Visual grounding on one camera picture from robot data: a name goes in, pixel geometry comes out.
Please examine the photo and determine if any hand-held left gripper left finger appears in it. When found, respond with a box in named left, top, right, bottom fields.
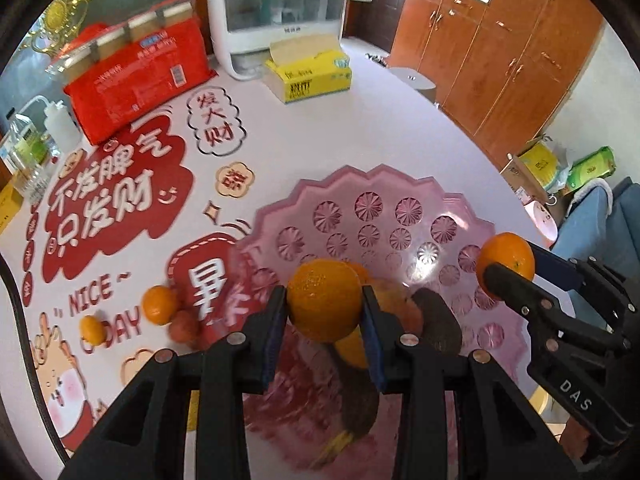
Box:
left=57, top=285, right=288, bottom=480

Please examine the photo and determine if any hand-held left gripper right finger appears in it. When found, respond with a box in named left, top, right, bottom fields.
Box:
left=361, top=285, right=578, bottom=480

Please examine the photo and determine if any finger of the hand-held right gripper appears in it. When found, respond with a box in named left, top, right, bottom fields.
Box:
left=527, top=243, right=640, bottom=332
left=484, top=262, right=627, bottom=377

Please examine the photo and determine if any small orange mandarin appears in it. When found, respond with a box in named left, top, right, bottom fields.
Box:
left=334, top=327, right=371, bottom=370
left=79, top=316, right=106, bottom=346

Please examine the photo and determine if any red apple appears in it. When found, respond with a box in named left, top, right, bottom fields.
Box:
left=375, top=280, right=425, bottom=341

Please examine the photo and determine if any overripe dark banana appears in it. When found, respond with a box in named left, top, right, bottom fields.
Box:
left=312, top=345, right=381, bottom=466

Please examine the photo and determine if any red lychee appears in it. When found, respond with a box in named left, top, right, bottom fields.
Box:
left=167, top=310, right=201, bottom=347

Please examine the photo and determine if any pink plastic plate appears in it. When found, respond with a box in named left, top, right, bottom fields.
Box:
left=232, top=162, right=543, bottom=466

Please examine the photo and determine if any pink plastic stool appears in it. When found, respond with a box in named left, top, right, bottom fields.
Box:
left=522, top=200, right=558, bottom=246

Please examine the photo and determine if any blue chair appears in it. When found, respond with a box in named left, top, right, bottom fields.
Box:
left=550, top=177, right=640, bottom=281

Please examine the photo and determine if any cardboard box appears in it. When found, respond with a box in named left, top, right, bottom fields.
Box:
left=500, top=135, right=571, bottom=206

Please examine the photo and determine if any green packet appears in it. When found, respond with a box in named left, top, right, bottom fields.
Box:
left=567, top=146, right=617, bottom=191

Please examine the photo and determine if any brown wooden cabinet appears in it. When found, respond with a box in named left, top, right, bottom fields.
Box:
left=390, top=0, right=606, bottom=171

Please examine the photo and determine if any grey stool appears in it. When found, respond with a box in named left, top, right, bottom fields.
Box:
left=387, top=66, right=436, bottom=106

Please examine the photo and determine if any yellow tissue box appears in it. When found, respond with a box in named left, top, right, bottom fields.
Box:
left=263, top=34, right=353, bottom=105

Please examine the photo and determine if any clear drinking glass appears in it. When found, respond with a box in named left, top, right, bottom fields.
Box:
left=12, top=165, right=51, bottom=206

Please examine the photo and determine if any small yellow box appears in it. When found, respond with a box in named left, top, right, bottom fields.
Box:
left=0, top=180, right=23, bottom=236

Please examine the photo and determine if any white squeeze bottle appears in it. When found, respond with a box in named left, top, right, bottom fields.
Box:
left=17, top=95, right=83, bottom=153

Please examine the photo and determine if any red paper cup package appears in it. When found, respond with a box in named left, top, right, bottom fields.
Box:
left=62, top=0, right=219, bottom=146

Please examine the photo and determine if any white countertop appliance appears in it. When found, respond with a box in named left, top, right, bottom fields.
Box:
left=206, top=0, right=348, bottom=81

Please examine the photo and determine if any green label clear bottle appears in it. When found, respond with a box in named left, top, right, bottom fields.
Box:
left=7, top=112, right=48, bottom=171

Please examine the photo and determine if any frosted glass door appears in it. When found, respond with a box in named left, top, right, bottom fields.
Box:
left=0, top=0, right=211, bottom=126

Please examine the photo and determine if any gold door ornament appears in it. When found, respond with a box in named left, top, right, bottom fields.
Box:
left=30, top=0, right=106, bottom=76

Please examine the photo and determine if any black cable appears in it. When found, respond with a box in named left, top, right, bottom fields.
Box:
left=0, top=255, right=56, bottom=461

